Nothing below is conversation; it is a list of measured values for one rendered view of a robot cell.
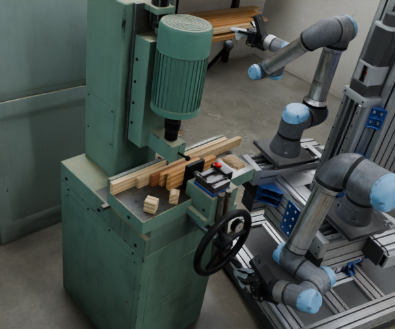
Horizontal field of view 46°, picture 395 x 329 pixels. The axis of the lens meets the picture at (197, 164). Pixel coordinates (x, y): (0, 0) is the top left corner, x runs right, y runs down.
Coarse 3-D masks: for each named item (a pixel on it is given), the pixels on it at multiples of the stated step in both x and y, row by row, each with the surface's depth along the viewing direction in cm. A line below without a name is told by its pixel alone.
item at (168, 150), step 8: (160, 128) 175; (152, 136) 172; (160, 136) 170; (152, 144) 174; (160, 144) 170; (168, 144) 167; (176, 144) 168; (184, 144) 170; (160, 152) 172; (168, 152) 168; (176, 152) 169; (184, 152) 172; (168, 160) 170; (176, 160) 171
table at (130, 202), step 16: (240, 176) 188; (128, 192) 168; (144, 192) 170; (160, 192) 171; (128, 208) 161; (160, 208) 163; (176, 208) 166; (192, 208) 171; (144, 224) 157; (160, 224) 164; (208, 224) 169
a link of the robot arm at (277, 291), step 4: (280, 280) 156; (276, 284) 154; (280, 284) 154; (284, 284) 153; (276, 288) 153; (280, 288) 152; (272, 292) 154; (276, 292) 153; (280, 292) 152; (276, 296) 153; (280, 296) 152; (276, 300) 154; (280, 300) 152
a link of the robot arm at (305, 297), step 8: (288, 288) 151; (296, 288) 149; (304, 288) 148; (312, 288) 149; (288, 296) 149; (296, 296) 147; (304, 296) 145; (312, 296) 144; (320, 296) 146; (288, 304) 150; (296, 304) 146; (304, 304) 144; (312, 304) 144; (320, 304) 147; (312, 312) 145
